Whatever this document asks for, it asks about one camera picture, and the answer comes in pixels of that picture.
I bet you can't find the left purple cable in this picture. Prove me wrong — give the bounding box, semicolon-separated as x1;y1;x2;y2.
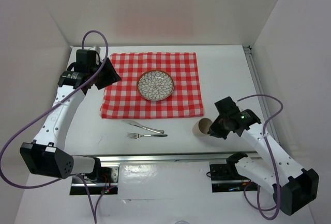
0;30;116;223

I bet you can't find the silver fork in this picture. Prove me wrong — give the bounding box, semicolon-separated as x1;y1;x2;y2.
127;133;168;139

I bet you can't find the aluminium rail right side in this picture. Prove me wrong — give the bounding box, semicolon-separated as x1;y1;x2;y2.
243;46;279;142

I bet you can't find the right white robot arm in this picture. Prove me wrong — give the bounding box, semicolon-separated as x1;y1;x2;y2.
208;97;319;216

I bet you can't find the silver table knife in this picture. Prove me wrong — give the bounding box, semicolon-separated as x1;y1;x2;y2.
122;120;164;134

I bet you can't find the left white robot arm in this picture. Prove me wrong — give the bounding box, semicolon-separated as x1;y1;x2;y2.
20;48;121;182

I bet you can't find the patterned ceramic plate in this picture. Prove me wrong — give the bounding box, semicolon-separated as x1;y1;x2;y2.
137;70;175;101

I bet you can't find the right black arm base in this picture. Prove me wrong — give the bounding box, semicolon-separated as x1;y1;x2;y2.
206;154;251;193

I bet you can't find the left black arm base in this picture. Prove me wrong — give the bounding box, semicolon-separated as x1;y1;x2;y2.
69;166;119;196

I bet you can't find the red white checkered cloth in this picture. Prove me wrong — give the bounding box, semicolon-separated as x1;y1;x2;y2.
100;52;204;119

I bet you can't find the beige paper cup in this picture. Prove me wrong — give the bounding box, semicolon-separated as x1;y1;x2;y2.
192;117;213;137

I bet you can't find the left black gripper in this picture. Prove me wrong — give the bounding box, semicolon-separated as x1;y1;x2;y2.
89;57;122;90

